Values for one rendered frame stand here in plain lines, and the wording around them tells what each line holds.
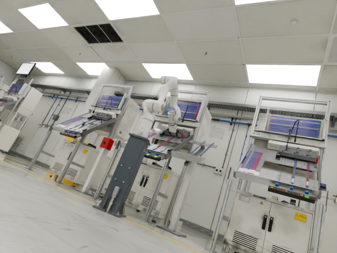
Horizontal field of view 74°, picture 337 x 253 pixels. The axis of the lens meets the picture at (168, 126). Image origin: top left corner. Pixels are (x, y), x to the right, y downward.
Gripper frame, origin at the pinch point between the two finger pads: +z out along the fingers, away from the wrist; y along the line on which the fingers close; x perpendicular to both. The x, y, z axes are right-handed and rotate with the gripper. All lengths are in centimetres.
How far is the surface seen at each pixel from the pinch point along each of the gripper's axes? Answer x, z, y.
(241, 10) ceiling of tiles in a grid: -150, -130, -39
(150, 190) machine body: 47, 55, 11
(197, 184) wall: -91, 156, 15
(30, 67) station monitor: -105, -53, 476
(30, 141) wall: -75, 170, 572
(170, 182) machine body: 34, 45, -10
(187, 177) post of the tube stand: 39, 25, -37
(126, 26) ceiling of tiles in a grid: -155, -123, 181
